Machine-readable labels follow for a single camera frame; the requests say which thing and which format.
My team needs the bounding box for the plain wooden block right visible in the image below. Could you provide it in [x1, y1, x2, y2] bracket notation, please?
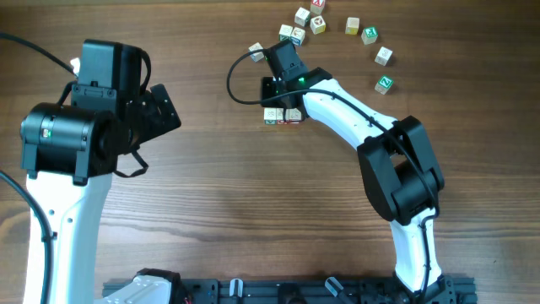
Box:
[375, 46, 392, 66]

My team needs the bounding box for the left black camera cable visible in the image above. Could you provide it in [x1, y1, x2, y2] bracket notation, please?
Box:
[0, 32, 79, 304]

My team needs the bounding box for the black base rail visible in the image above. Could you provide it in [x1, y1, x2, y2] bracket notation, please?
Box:
[182, 275, 478, 304]

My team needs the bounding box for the right black camera cable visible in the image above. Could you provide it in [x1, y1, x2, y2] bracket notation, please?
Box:
[225, 48, 442, 304]

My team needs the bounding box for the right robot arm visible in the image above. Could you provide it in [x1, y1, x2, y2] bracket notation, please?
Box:
[262, 41, 444, 301]

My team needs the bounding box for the green Z block right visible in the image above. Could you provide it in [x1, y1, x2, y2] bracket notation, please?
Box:
[375, 75, 394, 95]

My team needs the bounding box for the yellow animal wooden block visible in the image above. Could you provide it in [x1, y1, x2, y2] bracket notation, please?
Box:
[310, 15, 326, 35]

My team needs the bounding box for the green number six block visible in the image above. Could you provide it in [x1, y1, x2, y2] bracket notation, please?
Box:
[263, 107, 278, 125]

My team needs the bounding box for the green edged wooden block top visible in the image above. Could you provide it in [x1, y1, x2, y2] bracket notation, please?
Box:
[294, 8, 311, 26]

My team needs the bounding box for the green Z wooden block left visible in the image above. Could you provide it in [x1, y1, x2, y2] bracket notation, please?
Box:
[278, 24, 294, 41]

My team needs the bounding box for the yellow wooden block right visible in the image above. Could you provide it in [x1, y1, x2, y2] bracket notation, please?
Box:
[345, 17, 360, 35]

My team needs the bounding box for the blue letter wooden block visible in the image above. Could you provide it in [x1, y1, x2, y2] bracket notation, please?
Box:
[248, 42, 265, 62]

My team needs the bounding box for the black camera cable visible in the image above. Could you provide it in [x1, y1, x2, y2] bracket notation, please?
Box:
[225, 48, 442, 304]
[0, 32, 79, 304]

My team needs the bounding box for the red X wooden block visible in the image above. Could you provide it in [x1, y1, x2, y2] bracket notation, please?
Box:
[310, 0, 326, 15]

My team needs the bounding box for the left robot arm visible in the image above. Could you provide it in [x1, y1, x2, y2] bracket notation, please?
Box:
[20, 40, 181, 303]

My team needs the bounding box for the green E wooden block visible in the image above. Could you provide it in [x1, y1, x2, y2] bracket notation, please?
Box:
[361, 26, 378, 45]

